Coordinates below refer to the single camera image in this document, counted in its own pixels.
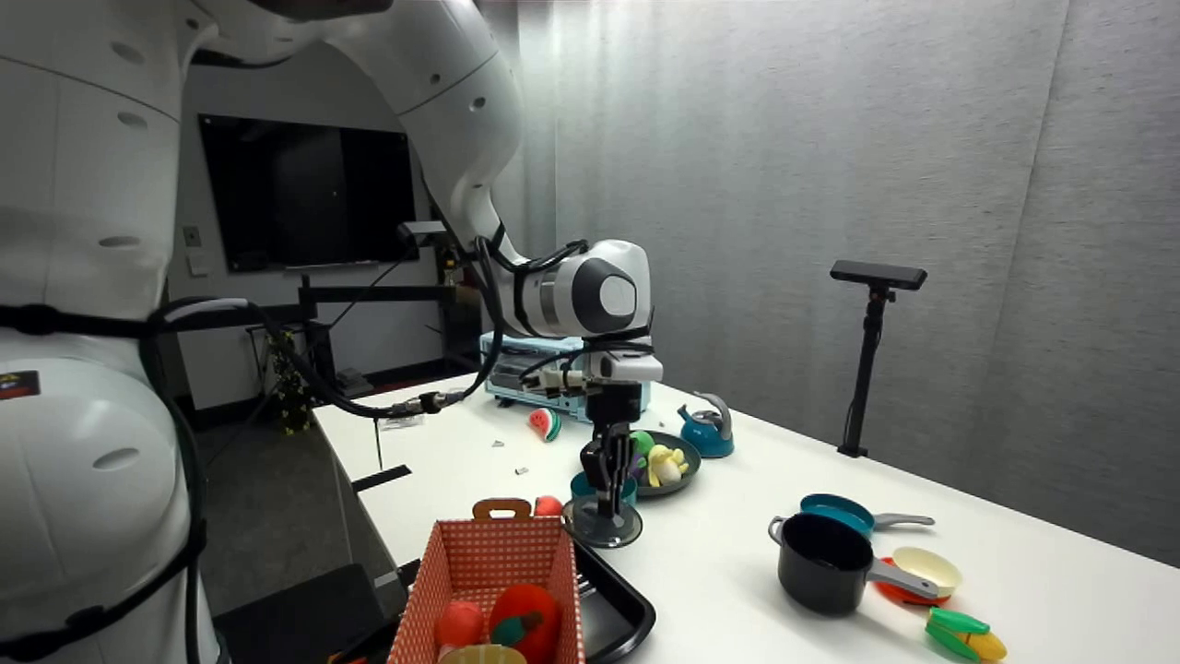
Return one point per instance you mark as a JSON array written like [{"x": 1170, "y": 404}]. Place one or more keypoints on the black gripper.
[{"x": 615, "y": 411}]

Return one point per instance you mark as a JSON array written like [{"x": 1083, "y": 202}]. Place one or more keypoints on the white grey Franka robot arm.
[{"x": 75, "y": 491}]

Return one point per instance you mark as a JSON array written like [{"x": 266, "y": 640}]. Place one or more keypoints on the green plush fruit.
[{"x": 644, "y": 440}]

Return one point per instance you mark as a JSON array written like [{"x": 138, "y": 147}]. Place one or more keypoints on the yellow plush banana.
[{"x": 670, "y": 468}]

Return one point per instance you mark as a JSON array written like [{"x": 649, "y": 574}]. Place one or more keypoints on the red plush strawberry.
[{"x": 552, "y": 508}]

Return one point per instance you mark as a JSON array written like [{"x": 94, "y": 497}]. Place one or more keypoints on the dark grey round plate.
[{"x": 687, "y": 473}]

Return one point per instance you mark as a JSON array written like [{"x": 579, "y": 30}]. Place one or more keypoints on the red green plush slice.
[{"x": 544, "y": 426}]

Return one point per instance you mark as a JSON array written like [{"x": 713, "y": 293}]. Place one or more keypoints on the blue toy kettle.
[{"x": 707, "y": 431}]

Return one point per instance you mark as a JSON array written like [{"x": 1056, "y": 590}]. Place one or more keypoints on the light blue toy appliance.
[{"x": 502, "y": 381}]

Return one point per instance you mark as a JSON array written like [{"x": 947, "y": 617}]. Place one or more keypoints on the red checkered basket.
[{"x": 492, "y": 567}]

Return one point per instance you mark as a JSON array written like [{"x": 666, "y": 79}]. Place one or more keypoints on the large red plush ball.
[{"x": 528, "y": 613}]

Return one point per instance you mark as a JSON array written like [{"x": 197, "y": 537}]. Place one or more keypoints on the small orange-red plush fruit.
[{"x": 457, "y": 623}]

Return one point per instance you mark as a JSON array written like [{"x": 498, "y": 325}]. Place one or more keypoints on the yellow plush slice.
[{"x": 482, "y": 656}]

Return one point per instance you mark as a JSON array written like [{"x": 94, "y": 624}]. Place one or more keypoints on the black tape piece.
[{"x": 380, "y": 476}]

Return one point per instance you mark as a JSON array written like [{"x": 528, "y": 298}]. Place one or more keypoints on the blue frying pan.
[{"x": 842, "y": 510}]

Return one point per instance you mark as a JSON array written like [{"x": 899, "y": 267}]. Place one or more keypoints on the cream small bowl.
[{"x": 923, "y": 569}]

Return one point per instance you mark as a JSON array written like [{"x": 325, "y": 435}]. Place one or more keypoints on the green yellow toy corn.
[{"x": 965, "y": 631}]

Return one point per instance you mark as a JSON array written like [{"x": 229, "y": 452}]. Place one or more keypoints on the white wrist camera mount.
[{"x": 620, "y": 366}]

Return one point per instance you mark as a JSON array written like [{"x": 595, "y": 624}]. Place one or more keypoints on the black camera tripod stand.
[{"x": 869, "y": 356}]

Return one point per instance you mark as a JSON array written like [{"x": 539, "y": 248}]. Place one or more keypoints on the black camera bar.
[{"x": 880, "y": 274}]

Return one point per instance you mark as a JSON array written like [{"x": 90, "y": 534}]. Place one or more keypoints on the black wall monitor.
[{"x": 308, "y": 189}]

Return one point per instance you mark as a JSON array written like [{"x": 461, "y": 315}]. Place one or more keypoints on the white wall socket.
[{"x": 192, "y": 234}]

